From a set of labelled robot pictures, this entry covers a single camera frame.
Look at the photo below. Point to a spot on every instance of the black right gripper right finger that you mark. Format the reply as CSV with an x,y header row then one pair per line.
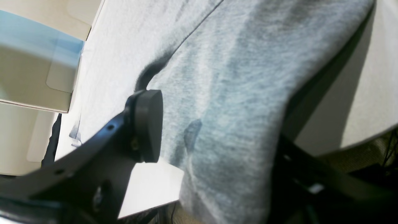
x,y
307,191

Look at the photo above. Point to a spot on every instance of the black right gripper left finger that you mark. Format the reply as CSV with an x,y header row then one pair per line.
x,y
88,185

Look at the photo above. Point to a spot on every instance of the grey T-shirt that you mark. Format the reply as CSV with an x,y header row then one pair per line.
x,y
227,70

